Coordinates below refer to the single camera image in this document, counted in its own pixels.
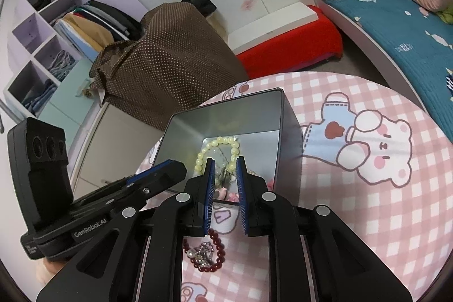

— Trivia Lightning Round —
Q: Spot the pink charm bracelet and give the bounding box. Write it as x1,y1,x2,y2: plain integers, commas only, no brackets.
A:
212,159,275,203

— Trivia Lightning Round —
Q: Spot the yellow-green bead bracelet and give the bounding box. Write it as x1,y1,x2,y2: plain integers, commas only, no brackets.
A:
194,136,241,177

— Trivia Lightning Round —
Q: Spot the dark red bead bracelet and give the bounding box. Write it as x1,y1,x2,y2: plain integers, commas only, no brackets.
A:
182,228,227,272

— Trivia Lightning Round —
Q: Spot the person's left hand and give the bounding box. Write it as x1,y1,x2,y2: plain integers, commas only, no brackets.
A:
35,258,67,285

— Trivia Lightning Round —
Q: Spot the beige cabinet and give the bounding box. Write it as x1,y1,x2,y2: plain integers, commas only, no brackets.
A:
68,104,163,198

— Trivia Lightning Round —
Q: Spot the pink checkered bear tablecloth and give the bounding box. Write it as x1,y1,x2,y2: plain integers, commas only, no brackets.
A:
217,72,452,301

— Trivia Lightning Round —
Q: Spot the dark metal tin box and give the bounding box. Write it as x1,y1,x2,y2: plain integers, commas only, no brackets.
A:
153,88,302,204

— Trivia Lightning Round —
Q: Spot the brown polka dot bag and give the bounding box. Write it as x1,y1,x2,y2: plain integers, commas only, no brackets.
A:
89,2,249,130

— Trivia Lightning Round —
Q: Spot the hanging clothes stack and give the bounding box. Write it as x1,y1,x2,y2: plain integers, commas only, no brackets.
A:
50,0,144,61

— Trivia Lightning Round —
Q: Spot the red mat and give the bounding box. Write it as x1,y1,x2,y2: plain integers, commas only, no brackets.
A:
237,6,343,79

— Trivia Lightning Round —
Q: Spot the teal bed sheet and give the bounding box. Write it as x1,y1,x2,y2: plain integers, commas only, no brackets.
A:
326,0,452,139

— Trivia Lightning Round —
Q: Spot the black camera module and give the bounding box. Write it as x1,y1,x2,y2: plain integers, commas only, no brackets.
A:
6,116,75,235

